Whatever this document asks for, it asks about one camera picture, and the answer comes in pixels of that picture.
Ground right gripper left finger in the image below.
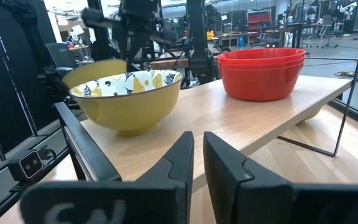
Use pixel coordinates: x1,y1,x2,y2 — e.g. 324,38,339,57
19,130,195,224

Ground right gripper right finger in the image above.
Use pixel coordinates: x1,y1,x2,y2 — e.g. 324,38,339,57
203,131,358,224

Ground red plastic mini bowl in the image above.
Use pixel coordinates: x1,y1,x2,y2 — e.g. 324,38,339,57
218,60,306,70
219,63,304,103
217,47,306,65

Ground grey office chair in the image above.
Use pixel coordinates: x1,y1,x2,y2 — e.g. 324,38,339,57
317,14,340,49
44,42,79,78

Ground wooden table top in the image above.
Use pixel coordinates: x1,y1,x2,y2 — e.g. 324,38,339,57
150,57,190,70

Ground wooden shelf riser black legs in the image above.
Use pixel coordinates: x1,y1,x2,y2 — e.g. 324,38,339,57
54,57,358,195

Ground red tool cabinet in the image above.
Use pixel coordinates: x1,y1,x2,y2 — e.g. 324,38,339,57
246,10,273,32

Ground table-level camera box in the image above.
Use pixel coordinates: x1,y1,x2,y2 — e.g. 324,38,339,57
7,149,45,184

